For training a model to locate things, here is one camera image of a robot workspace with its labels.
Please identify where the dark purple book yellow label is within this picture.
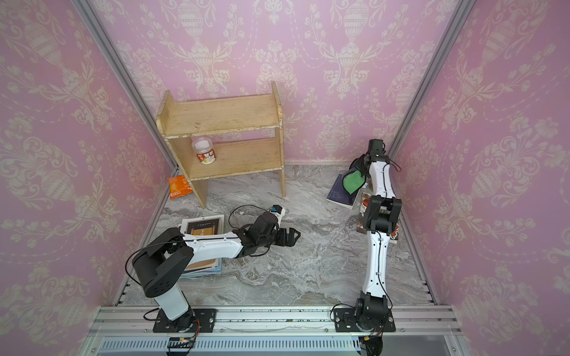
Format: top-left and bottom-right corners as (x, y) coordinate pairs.
(327, 174), (359, 209)

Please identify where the orange snack packet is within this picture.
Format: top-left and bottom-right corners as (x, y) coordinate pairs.
(168, 175), (193, 200)

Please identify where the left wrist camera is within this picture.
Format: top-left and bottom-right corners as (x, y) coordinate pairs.
(269, 205), (286, 225)

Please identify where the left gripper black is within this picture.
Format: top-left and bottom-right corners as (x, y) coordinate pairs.
(257, 227), (303, 249)

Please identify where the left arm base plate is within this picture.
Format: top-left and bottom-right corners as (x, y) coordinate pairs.
(153, 309), (218, 334)

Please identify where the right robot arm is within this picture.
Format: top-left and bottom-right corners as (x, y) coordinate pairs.
(353, 139), (402, 335)

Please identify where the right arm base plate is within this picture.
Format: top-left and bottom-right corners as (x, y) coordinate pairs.
(330, 306), (396, 333)

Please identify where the white book blue swirl cover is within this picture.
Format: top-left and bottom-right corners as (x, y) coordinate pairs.
(181, 259), (222, 278)

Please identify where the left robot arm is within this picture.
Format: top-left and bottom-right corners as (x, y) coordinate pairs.
(127, 206), (301, 333)

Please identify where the green cloth with black trim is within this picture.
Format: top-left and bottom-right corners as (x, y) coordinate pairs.
(341, 162), (367, 194)

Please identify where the white plastic jar red label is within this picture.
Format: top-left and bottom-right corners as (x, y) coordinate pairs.
(191, 137), (216, 165)

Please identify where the wooden two-tier shelf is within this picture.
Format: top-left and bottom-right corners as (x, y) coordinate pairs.
(156, 82), (286, 208)

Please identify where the red illustrated Chinese book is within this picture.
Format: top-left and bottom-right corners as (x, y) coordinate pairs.
(356, 192), (402, 243)

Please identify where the black and tan book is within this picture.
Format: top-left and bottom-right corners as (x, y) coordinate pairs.
(180, 214), (226, 272)

